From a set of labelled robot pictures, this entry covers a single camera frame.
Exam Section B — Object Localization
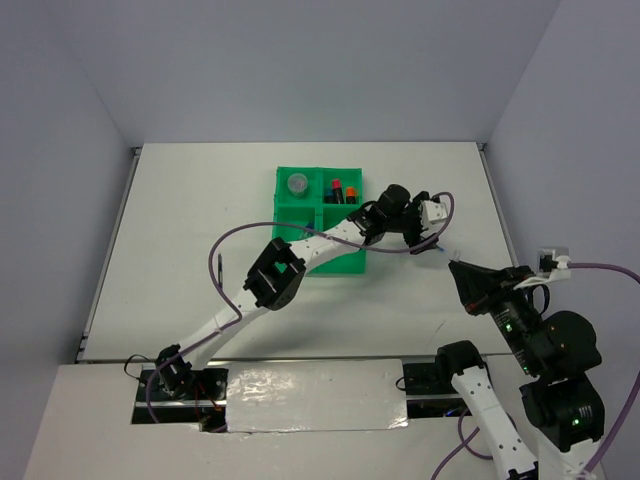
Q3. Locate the silver tape panel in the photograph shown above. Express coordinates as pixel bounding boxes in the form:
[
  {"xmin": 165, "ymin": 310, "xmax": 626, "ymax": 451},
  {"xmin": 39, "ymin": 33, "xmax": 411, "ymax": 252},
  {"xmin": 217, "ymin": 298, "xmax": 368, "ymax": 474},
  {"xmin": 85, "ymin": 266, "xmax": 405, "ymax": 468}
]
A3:
[{"xmin": 225, "ymin": 359, "xmax": 408, "ymax": 433}]

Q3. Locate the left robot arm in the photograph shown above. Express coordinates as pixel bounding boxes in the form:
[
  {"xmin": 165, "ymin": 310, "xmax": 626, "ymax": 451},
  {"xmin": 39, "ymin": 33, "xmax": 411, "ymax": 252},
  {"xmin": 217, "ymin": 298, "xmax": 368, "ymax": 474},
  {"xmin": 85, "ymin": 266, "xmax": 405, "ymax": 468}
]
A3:
[{"xmin": 149, "ymin": 184, "xmax": 455, "ymax": 399}]

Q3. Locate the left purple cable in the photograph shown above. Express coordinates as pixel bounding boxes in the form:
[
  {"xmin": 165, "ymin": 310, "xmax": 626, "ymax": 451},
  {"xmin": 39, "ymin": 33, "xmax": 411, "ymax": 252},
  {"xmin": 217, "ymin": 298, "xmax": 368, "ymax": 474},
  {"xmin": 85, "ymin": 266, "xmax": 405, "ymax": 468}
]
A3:
[{"xmin": 124, "ymin": 191, "xmax": 456, "ymax": 426}]

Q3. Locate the blue-capped black highlighter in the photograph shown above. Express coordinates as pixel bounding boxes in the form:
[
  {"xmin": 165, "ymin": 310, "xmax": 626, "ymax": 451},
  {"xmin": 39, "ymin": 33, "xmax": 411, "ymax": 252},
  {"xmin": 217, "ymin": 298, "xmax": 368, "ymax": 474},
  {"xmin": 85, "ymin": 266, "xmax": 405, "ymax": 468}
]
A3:
[{"xmin": 324, "ymin": 188, "xmax": 335, "ymax": 204}]

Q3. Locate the green four-compartment tray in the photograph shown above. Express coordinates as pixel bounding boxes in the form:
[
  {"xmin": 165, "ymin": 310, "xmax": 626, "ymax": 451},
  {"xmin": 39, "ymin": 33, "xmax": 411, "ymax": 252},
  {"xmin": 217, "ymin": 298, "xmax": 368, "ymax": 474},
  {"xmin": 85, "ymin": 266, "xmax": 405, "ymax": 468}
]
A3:
[{"xmin": 269, "ymin": 165, "xmax": 370, "ymax": 276}]

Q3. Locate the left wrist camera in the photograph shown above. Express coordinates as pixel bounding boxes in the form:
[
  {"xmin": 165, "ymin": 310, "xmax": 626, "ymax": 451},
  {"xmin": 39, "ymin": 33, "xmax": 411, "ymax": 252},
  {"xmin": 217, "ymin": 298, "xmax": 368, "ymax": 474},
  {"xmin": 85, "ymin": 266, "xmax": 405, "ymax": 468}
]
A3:
[{"xmin": 421, "ymin": 200, "xmax": 448, "ymax": 230}]

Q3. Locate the table left edge rail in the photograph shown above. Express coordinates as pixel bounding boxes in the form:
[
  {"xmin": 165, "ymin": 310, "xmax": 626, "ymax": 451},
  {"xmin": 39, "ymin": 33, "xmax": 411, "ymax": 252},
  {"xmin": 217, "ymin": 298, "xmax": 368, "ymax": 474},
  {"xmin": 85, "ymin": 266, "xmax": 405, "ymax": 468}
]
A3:
[{"xmin": 73, "ymin": 145, "xmax": 143, "ymax": 364}]

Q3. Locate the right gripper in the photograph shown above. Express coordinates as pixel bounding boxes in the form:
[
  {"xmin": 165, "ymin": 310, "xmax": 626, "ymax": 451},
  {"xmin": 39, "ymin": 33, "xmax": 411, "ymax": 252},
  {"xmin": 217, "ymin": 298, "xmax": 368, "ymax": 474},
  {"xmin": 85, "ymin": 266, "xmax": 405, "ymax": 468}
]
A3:
[{"xmin": 447, "ymin": 256, "xmax": 544, "ymax": 371}]

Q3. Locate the clear round container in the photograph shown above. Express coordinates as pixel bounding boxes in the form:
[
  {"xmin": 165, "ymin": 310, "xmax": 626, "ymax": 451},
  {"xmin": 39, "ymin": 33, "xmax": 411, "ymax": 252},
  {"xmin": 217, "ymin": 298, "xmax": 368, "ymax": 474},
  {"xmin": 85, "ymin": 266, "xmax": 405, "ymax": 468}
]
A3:
[{"xmin": 286, "ymin": 172, "xmax": 309, "ymax": 198}]

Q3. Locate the table edge rail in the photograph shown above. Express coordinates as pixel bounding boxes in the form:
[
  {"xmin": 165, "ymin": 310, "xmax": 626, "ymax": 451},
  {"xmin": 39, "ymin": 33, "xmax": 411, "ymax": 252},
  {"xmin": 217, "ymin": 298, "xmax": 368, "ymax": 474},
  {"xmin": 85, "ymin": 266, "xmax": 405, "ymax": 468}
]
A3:
[
  {"xmin": 73, "ymin": 145, "xmax": 143, "ymax": 364},
  {"xmin": 476, "ymin": 142, "xmax": 518, "ymax": 265}
]

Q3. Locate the orange-capped black highlighter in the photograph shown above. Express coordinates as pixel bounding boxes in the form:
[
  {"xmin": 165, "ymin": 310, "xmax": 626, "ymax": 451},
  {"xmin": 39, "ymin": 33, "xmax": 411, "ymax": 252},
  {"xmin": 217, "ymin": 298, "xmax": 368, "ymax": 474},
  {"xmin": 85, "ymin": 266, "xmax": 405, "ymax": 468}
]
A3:
[{"xmin": 345, "ymin": 186, "xmax": 358, "ymax": 204}]

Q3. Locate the table right edge rail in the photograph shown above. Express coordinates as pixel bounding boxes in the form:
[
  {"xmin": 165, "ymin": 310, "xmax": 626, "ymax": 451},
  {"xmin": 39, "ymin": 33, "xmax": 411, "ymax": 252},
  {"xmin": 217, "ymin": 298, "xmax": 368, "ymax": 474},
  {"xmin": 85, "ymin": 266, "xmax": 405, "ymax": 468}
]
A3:
[{"xmin": 476, "ymin": 142, "xmax": 518, "ymax": 265}]

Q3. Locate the purple pen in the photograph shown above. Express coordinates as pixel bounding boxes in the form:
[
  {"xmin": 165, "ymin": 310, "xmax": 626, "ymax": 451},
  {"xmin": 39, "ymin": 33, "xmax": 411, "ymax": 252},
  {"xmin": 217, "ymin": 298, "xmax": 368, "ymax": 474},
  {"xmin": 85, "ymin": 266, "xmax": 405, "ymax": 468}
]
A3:
[{"xmin": 216, "ymin": 253, "xmax": 224, "ymax": 292}]

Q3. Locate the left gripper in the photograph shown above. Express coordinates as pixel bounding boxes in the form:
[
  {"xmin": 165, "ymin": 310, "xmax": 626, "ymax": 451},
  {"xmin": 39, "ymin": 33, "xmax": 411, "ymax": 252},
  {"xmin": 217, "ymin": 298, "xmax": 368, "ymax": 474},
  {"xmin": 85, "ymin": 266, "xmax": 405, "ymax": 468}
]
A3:
[{"xmin": 384, "ymin": 192, "xmax": 437, "ymax": 254}]

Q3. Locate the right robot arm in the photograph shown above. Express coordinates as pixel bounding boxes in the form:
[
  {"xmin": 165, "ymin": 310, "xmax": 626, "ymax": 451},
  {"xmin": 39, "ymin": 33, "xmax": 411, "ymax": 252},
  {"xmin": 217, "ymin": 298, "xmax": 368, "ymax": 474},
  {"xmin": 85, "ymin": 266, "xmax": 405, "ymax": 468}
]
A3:
[{"xmin": 434, "ymin": 260, "xmax": 605, "ymax": 479}]

